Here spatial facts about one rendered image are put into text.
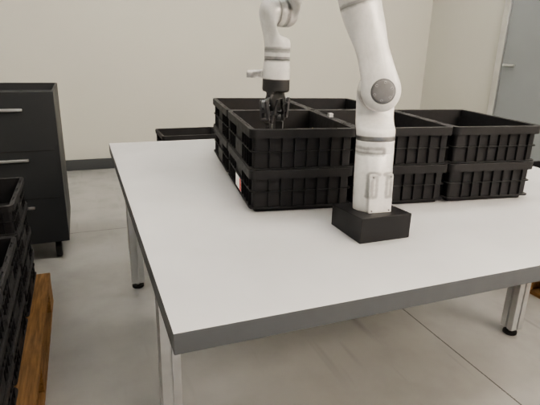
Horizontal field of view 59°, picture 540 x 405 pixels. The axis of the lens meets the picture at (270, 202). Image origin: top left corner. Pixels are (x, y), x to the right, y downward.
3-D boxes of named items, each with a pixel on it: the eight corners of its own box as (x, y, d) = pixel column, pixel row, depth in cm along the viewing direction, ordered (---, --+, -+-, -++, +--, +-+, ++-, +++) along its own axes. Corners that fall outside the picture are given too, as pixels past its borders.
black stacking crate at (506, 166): (529, 198, 149) (536, 161, 146) (444, 203, 142) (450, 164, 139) (453, 168, 186) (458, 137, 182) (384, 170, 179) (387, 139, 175)
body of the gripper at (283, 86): (280, 78, 125) (279, 113, 128) (295, 76, 132) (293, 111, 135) (256, 75, 128) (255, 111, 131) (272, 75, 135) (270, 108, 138)
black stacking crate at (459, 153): (535, 164, 146) (542, 128, 142) (450, 167, 139) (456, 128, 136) (457, 141, 183) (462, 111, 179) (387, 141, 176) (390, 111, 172)
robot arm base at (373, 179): (396, 211, 115) (402, 141, 111) (362, 214, 113) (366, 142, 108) (378, 202, 124) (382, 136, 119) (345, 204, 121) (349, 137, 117)
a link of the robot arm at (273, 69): (261, 76, 137) (261, 54, 135) (296, 79, 132) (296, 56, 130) (244, 78, 130) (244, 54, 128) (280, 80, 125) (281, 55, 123)
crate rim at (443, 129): (455, 135, 136) (456, 127, 135) (357, 137, 129) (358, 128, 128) (390, 116, 173) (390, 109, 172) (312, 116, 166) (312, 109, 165)
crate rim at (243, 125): (357, 137, 129) (358, 128, 128) (250, 139, 122) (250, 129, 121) (311, 116, 166) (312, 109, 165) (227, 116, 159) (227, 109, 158)
